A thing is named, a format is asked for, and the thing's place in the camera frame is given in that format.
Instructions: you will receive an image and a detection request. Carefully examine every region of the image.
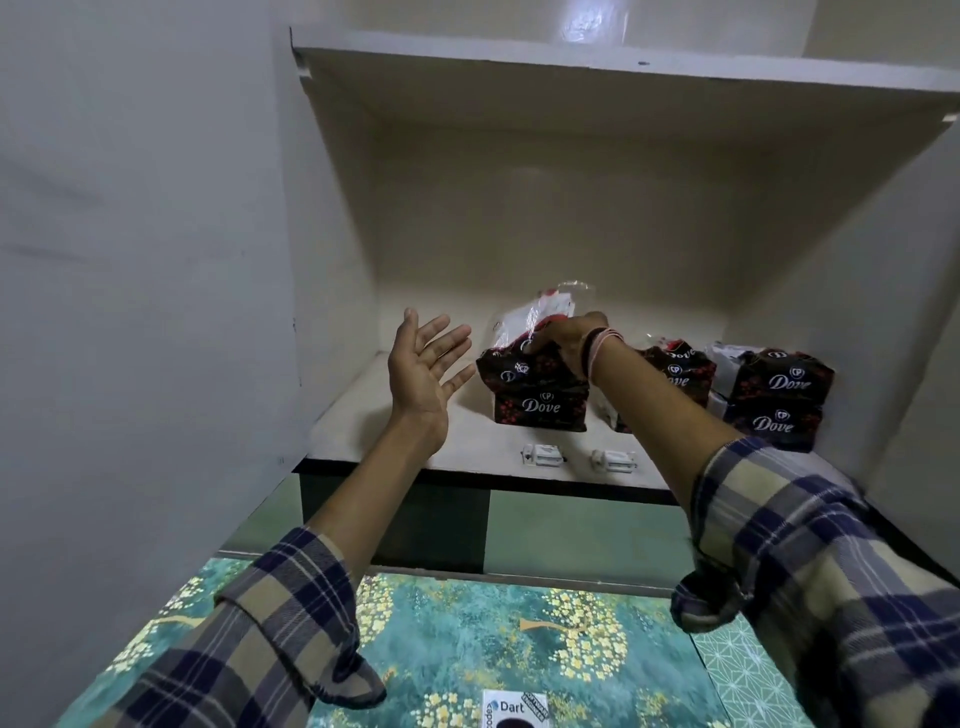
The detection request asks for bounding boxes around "clear plastic bag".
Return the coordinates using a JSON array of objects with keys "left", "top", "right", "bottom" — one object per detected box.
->
[{"left": 490, "top": 280, "right": 597, "bottom": 354}]

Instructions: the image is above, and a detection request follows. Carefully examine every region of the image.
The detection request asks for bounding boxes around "white concrete wall shelf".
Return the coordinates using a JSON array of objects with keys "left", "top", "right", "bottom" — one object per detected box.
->
[{"left": 290, "top": 25, "right": 960, "bottom": 127}]

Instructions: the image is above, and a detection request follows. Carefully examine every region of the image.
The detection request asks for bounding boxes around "person's left forearm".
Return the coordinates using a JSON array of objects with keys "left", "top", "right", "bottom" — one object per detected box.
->
[{"left": 90, "top": 411, "right": 450, "bottom": 728}]

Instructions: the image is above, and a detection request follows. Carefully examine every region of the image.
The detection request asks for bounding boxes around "person's left hand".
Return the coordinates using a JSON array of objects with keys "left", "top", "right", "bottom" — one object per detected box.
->
[{"left": 386, "top": 307, "right": 478, "bottom": 438}]

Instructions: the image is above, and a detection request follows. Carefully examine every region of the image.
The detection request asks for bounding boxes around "red thread wristband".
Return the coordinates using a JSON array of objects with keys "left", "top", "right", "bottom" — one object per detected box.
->
[{"left": 584, "top": 327, "right": 624, "bottom": 385}]

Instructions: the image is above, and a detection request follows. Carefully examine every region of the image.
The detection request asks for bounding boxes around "black floral soap packet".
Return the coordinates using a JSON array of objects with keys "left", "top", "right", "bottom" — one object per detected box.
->
[
  {"left": 721, "top": 396, "right": 826, "bottom": 454},
  {"left": 475, "top": 339, "right": 591, "bottom": 435},
  {"left": 729, "top": 347, "right": 837, "bottom": 412},
  {"left": 613, "top": 339, "right": 719, "bottom": 435}
]

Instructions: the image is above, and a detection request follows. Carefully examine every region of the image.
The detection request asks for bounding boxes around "teal patterned mat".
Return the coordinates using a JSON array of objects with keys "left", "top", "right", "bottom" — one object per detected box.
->
[{"left": 691, "top": 621, "right": 817, "bottom": 728}]

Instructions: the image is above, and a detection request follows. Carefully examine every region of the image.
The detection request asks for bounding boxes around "person's right forearm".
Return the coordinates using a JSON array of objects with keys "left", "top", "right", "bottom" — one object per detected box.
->
[{"left": 587, "top": 330, "right": 960, "bottom": 728}]

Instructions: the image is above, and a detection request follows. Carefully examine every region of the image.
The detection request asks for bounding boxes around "green floral bedsheet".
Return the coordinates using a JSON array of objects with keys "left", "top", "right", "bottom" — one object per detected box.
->
[{"left": 56, "top": 553, "right": 732, "bottom": 728}]

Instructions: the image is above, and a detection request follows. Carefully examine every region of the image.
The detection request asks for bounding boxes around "white printed card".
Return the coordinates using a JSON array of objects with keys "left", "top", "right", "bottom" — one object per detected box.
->
[{"left": 480, "top": 689, "right": 554, "bottom": 728}]

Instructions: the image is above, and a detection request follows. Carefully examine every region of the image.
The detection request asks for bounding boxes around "person's right hand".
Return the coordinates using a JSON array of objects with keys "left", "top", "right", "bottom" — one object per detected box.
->
[{"left": 522, "top": 311, "right": 610, "bottom": 381}]

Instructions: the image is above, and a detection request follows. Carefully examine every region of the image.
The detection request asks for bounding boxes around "white packet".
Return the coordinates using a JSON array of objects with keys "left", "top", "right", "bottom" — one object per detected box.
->
[{"left": 703, "top": 341, "right": 755, "bottom": 421}]

